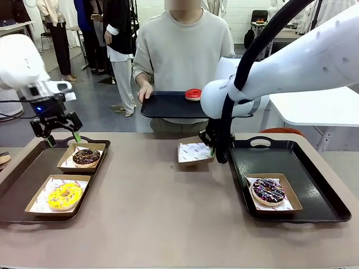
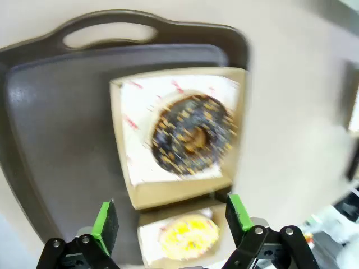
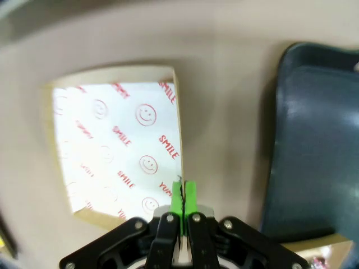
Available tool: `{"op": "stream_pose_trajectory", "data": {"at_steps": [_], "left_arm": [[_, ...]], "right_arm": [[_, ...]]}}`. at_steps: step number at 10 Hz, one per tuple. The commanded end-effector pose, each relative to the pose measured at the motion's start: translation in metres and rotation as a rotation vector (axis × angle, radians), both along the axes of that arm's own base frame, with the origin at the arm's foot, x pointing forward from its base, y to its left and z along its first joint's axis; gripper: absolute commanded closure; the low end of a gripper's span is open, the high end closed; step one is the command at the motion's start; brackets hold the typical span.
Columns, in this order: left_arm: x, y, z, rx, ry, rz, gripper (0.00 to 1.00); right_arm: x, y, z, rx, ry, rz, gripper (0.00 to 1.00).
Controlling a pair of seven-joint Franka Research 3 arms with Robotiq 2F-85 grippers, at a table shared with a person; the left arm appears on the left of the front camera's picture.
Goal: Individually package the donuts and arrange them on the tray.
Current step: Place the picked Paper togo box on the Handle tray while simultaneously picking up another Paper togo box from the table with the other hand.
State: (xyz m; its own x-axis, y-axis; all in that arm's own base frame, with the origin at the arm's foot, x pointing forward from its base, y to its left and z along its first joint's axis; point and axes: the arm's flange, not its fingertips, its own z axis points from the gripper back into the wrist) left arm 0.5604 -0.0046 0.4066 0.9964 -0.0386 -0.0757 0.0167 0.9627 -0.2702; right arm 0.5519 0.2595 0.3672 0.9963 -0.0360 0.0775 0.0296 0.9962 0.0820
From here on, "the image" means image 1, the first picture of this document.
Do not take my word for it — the person in beige sweater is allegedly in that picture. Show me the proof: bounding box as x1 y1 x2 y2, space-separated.
132 0 236 134

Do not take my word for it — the beige shoe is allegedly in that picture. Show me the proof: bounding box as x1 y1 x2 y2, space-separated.
0 151 12 170

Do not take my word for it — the person in blue jacket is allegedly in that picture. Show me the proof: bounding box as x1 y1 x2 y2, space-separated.
73 0 98 74

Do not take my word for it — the large black handled tray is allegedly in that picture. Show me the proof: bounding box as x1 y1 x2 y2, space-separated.
228 136 352 224

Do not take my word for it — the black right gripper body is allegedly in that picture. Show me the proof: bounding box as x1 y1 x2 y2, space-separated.
205 117 235 147

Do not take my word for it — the person's right forearm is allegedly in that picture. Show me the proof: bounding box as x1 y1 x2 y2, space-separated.
132 63 155 88

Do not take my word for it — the large brown handled tray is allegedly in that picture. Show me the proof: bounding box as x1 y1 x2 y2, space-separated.
0 136 112 224

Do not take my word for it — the chocolate sprinkle donut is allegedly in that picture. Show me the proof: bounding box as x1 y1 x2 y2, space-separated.
72 148 101 168

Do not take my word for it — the black backpack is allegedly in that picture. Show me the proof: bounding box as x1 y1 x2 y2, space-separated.
243 27 256 49

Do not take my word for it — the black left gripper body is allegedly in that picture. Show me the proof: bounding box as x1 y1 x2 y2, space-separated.
29 94 67 122

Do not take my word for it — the person's right hand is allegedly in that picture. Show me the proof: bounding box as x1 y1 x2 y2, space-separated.
137 85 154 104

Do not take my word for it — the red glazed donut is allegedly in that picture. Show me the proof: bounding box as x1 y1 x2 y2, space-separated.
184 88 203 102

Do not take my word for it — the black stand pole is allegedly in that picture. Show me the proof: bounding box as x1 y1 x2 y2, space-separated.
307 0 323 29

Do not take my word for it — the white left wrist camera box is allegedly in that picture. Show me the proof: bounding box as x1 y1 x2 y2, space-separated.
49 81 77 103

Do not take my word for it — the white printed paper liner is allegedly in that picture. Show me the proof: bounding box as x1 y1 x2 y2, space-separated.
61 145 104 169
245 176 294 211
178 142 213 163
29 179 89 214

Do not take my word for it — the small black serving tray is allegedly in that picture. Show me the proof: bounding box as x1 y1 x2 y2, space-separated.
140 90 210 119

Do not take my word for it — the hanging cream coat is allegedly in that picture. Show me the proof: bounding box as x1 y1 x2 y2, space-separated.
207 0 229 26

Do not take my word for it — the purple drizzled sprinkle donut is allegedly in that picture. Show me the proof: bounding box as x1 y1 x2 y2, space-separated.
251 178 286 207

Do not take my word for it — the orange stool seat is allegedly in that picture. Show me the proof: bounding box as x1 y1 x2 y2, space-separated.
259 127 306 138

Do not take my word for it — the person in black vest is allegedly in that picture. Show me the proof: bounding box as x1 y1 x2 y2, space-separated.
103 0 138 117

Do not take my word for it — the white workbench table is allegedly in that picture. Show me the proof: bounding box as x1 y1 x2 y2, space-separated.
0 21 36 39

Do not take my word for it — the brown cardboard donut box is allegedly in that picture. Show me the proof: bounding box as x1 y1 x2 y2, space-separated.
57 142 107 174
177 136 216 169
244 173 303 215
24 174 91 217

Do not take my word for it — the black office chair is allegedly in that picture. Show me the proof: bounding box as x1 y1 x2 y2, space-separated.
251 10 269 24

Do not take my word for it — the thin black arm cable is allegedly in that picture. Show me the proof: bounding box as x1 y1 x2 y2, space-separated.
0 98 33 120

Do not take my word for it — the hanging white garment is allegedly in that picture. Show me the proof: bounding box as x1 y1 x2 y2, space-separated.
316 0 351 26

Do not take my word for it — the yellow sprinkle donut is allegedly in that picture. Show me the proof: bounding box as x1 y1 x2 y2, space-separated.
47 182 84 211

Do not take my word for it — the grey lab table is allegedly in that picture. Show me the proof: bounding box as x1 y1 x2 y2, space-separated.
252 22 306 54

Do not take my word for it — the white rounded table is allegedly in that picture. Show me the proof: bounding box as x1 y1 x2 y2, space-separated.
263 85 359 152

